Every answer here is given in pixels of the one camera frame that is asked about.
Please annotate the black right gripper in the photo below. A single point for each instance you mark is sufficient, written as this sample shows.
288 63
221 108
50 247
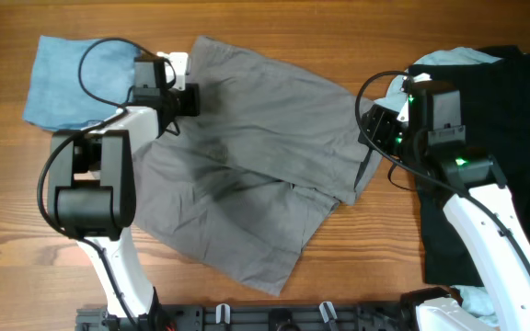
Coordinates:
378 124

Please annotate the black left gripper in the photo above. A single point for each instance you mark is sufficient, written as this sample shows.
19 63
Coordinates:
193 93

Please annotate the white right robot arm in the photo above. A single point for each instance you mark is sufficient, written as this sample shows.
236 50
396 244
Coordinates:
470 188

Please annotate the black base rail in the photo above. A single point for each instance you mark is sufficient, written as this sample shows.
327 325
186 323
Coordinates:
326 316

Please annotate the black garment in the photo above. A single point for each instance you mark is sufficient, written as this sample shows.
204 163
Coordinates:
494 85

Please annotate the light blue shirt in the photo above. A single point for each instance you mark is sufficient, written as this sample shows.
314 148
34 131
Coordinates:
447 261

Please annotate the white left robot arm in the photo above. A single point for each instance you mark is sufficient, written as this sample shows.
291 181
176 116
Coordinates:
86 192

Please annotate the folded blue denim garment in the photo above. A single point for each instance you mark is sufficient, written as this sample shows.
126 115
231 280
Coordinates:
75 83

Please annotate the grey shorts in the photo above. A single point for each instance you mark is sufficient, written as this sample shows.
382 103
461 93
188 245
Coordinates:
246 184

